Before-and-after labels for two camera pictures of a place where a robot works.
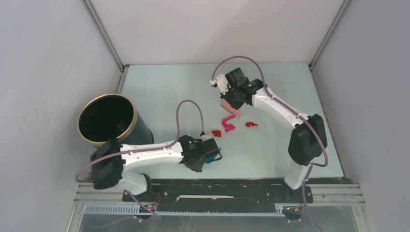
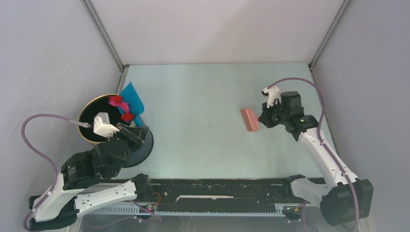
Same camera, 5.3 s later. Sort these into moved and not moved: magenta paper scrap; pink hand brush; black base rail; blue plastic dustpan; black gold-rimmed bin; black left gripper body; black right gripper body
Moved: black right gripper body; blue plastic dustpan; pink hand brush; black left gripper body; magenta paper scrap
Not moved: black gold-rimmed bin; black base rail
